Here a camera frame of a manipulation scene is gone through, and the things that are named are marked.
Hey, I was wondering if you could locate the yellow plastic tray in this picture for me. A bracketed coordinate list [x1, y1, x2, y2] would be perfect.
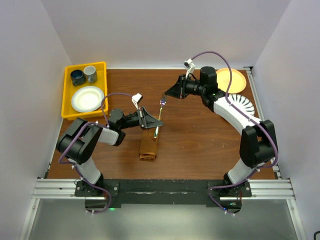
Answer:
[61, 61, 108, 121]

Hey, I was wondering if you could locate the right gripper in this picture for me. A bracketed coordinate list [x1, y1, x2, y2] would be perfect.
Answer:
[164, 74, 205, 100]

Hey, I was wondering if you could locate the iridescent fork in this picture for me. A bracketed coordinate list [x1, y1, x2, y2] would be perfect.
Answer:
[153, 92, 167, 139]

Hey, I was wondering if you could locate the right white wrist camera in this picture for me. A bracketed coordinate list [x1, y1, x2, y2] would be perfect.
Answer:
[183, 58, 196, 78]

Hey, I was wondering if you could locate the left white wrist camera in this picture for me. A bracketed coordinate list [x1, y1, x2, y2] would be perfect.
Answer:
[131, 93, 143, 109]

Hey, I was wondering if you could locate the black striped white plate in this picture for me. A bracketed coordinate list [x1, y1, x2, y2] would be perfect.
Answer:
[228, 94, 255, 116]

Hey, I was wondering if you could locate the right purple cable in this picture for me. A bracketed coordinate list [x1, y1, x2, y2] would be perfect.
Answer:
[191, 50, 279, 215]

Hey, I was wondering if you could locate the white bowl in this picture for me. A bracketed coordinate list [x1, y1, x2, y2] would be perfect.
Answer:
[71, 86, 105, 113]

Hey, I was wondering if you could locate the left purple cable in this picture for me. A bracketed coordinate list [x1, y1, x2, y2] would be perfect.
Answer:
[58, 92, 137, 214]

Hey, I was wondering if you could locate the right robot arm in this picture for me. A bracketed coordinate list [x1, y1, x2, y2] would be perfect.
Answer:
[165, 66, 279, 197]

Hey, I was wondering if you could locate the yellow plate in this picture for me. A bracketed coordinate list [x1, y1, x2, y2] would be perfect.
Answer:
[216, 68, 247, 94]

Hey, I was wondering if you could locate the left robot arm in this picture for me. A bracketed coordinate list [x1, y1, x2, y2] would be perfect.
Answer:
[56, 107, 164, 196]

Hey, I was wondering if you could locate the purple cable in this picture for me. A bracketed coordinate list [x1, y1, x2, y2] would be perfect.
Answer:
[58, 92, 137, 214]
[191, 50, 279, 215]

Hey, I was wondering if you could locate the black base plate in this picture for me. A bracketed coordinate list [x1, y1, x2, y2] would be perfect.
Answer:
[74, 179, 252, 213]

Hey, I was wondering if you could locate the dark blue mug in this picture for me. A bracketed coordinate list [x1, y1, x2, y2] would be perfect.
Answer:
[70, 69, 86, 87]

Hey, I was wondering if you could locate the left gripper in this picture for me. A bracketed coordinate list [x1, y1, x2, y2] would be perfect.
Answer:
[119, 106, 163, 130]

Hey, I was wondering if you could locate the brown cloth napkin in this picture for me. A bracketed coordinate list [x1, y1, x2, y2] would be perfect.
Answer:
[139, 128, 160, 161]

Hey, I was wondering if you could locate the grey mug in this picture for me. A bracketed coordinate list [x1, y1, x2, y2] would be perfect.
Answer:
[83, 65, 98, 84]

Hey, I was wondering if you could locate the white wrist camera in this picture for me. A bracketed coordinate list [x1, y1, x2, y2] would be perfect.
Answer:
[183, 58, 196, 78]
[131, 93, 143, 109]

